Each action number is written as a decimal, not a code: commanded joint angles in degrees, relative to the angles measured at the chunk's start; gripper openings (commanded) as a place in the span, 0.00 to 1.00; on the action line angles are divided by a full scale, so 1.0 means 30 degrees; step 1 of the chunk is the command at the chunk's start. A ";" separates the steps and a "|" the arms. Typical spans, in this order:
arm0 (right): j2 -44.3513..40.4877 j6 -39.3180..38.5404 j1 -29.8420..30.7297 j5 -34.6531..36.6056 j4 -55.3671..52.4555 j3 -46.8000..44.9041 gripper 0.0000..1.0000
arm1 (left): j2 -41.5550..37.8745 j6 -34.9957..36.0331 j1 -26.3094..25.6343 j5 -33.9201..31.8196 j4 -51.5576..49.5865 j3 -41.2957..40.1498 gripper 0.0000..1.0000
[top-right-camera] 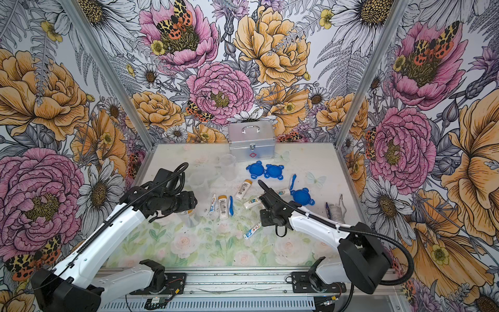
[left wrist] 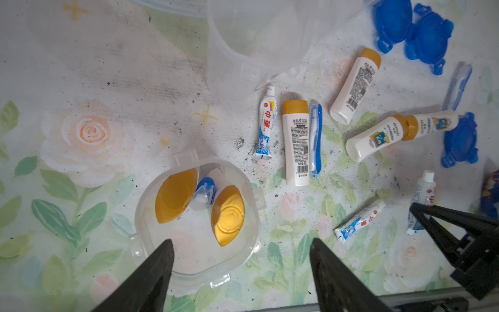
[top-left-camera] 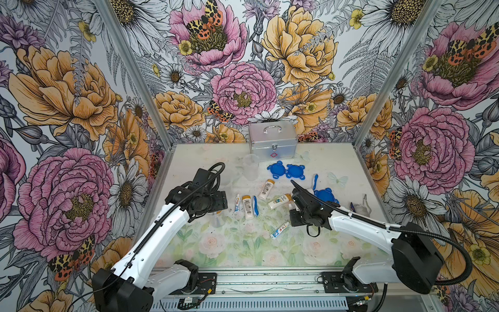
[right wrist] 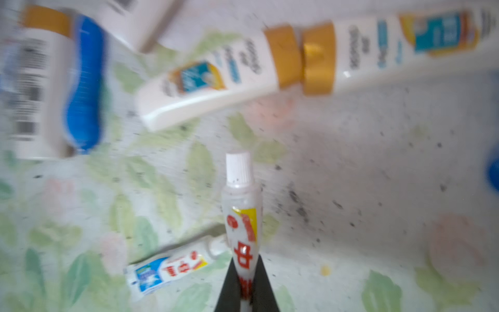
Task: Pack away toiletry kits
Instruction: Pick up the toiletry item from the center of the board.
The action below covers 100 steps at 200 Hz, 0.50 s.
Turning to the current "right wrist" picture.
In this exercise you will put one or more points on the blue lid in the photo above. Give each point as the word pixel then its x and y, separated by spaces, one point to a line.
pixel 491 169

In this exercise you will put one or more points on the toothpaste tube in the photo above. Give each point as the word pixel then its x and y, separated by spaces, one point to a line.
pixel 146 277
pixel 242 210

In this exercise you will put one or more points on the white bottle teal label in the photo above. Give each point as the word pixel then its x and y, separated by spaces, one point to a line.
pixel 237 72

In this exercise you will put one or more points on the white bottle back label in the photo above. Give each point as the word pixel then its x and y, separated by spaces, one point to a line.
pixel 137 24

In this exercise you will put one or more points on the toothpaste tube front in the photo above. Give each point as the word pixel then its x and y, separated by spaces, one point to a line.
pixel 146 277

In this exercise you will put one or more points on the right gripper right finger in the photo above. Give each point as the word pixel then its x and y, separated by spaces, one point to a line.
pixel 263 298

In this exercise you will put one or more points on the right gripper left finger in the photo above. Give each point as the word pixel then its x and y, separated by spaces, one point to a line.
pixel 229 298

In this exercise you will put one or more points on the blue toothbrush in wrapper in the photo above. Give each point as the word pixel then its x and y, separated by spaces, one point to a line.
pixel 82 117

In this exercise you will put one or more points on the white bottle lying sideways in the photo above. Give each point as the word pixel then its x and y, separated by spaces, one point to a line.
pixel 347 55

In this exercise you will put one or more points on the white bottle left barcode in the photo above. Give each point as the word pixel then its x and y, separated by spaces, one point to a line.
pixel 41 67

